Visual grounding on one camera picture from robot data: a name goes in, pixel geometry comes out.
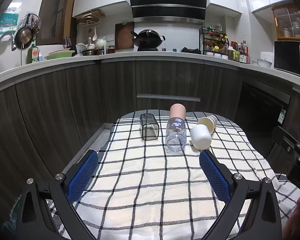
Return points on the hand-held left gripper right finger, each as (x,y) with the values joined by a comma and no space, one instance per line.
(215,177)

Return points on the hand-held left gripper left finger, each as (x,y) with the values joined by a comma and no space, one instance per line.
(82,177)

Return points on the white plastic cup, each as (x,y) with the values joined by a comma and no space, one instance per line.
(200,136)

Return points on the patterned paper cup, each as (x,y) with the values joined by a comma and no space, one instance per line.
(209,123)

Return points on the clear cup with pink lid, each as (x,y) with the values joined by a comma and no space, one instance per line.
(176,130)

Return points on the grey transparent square cup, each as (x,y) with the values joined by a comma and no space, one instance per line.
(149,128)

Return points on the person's right hand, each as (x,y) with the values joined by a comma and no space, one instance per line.
(298,217)

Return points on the built-in black dishwasher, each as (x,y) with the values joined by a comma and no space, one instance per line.
(262,105)

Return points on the black white checkered cloth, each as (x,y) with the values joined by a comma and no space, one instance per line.
(152,180)

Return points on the black microwave oven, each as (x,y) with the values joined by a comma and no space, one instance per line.
(288,57)

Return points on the white bowl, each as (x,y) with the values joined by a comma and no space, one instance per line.
(264,63)

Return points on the white rice cooker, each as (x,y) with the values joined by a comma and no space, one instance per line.
(267,56)

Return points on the dark sauce bottle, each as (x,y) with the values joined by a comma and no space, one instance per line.
(243,52)

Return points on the wooden glass-door cabinet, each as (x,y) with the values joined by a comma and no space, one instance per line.
(291,22)

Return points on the green dish basin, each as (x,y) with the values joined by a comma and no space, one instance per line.
(60,54)

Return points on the steel cooking pot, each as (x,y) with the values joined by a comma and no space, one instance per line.
(90,52)

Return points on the green dish soap bottle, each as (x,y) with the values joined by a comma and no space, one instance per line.
(33,55)

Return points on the white teapot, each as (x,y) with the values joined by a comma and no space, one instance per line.
(100,43)

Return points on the white ladle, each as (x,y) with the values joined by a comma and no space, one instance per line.
(95,36)

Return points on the black gas stove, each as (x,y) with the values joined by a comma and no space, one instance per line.
(147,49)

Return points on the brown cutting board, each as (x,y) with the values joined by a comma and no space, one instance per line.
(123,36)

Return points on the hanging frying pan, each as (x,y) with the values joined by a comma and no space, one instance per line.
(23,38)

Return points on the black wok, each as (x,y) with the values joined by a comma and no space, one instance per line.
(148,39)

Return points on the steel kitchen faucet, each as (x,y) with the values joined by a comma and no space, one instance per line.
(5,36)

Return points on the hanging plastic bag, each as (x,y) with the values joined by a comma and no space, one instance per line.
(6,23)

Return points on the black range hood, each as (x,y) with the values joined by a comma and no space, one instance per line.
(168,2)

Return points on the wall shelf with wooden boards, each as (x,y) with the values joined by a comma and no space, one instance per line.
(90,17)

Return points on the brown window frame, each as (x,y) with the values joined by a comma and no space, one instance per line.
(55,12)

